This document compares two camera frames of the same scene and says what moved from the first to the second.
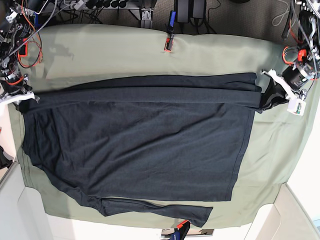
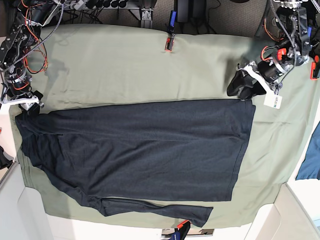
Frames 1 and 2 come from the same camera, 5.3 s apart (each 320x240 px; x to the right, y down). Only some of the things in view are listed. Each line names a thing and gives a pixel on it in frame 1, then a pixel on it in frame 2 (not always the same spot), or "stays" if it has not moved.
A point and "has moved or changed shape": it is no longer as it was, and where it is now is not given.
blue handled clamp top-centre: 169,41 stays
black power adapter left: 182,11 stays
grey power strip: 102,4 stays
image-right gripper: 295,77 → 269,71
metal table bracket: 146,21 stays
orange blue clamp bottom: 181,231 stays
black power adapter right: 198,9 stays
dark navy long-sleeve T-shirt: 172,138 has moved or changed shape
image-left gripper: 14,87 → 16,89
